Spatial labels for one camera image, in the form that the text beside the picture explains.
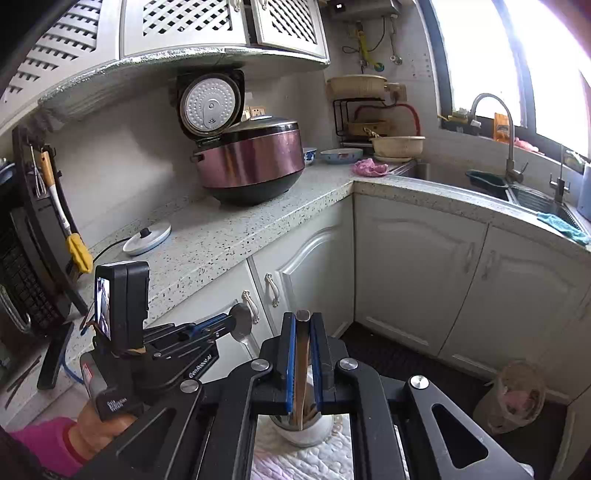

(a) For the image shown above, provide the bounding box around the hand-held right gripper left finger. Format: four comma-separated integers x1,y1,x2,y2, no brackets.
74,313,297,480

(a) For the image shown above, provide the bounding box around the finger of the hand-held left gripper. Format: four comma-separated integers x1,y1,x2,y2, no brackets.
187,313,236,335
152,325,234,360

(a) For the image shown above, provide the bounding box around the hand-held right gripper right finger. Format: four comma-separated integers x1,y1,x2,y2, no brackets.
310,313,536,480

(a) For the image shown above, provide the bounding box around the light bamboo chopstick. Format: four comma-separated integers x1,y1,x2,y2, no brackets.
294,310,312,423

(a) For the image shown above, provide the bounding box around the metal spoon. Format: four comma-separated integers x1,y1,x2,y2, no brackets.
229,302,254,356

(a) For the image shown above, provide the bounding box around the white insulated food jar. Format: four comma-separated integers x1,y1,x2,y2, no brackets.
269,411,334,448

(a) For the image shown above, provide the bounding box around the person's left forearm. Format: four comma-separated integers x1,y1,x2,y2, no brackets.
9,415,88,478

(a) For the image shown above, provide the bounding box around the person's left hand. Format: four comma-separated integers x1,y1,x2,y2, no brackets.
74,406,141,462

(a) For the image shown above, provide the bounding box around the white lid with black knob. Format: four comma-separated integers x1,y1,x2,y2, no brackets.
122,223,172,256

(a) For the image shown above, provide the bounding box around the speckled kitchen countertop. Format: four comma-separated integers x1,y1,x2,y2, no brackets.
65,159,591,365

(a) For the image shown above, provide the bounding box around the printed quilted blanket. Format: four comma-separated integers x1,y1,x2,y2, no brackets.
252,415,354,480

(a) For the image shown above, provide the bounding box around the pink rice cooker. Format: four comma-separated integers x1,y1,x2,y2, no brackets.
175,69,306,207

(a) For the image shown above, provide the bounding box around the metal whisk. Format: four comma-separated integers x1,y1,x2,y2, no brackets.
28,145,49,199

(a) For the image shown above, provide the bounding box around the pink cloth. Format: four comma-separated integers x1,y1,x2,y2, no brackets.
353,158,389,177

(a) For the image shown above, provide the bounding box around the beige trash bag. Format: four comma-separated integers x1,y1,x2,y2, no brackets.
473,360,548,437

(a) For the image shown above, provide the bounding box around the blue patterned shallow bowl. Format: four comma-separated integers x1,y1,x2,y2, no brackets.
320,148,364,164

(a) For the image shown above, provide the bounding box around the beige colander basket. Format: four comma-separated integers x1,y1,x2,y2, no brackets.
369,135,426,160
326,75,389,99

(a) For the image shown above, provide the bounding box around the black dish rack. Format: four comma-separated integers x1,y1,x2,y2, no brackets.
333,95,393,144

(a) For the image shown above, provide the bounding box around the green basin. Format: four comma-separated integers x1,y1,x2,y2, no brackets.
465,170,511,197

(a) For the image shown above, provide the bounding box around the steel kitchen sink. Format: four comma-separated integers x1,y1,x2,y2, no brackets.
406,159,583,232

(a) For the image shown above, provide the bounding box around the teal cloth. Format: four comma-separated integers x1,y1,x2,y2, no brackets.
536,211,591,245

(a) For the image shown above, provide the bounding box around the white lattice cabinet door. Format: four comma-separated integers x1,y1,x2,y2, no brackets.
0,0,123,107
120,0,252,58
252,0,331,58

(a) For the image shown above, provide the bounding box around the steel kitchen faucet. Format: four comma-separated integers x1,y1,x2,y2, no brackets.
470,93,529,184

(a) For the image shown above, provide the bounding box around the small steel tap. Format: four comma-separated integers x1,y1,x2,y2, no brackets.
549,145,571,206

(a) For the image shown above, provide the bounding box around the yellow hanging tool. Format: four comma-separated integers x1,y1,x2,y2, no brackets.
353,25,384,75

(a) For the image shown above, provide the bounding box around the white jug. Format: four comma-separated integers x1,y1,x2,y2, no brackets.
577,161,591,222

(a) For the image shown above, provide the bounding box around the water heater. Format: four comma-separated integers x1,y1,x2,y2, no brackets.
325,0,400,19

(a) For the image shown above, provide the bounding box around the kitchen window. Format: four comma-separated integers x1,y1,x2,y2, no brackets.
418,0,591,160

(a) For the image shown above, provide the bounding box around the blue cable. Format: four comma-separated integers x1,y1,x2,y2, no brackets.
62,332,88,384

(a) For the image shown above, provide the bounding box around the black power cable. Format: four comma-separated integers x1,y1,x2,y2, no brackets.
90,236,132,268

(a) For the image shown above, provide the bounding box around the yellow spatula with white handle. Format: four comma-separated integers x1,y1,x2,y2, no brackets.
39,150,95,275

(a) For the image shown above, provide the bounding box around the black wire rack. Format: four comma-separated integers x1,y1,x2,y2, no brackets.
0,124,90,337

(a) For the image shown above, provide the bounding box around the red hose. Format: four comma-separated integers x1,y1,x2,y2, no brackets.
353,102,422,137

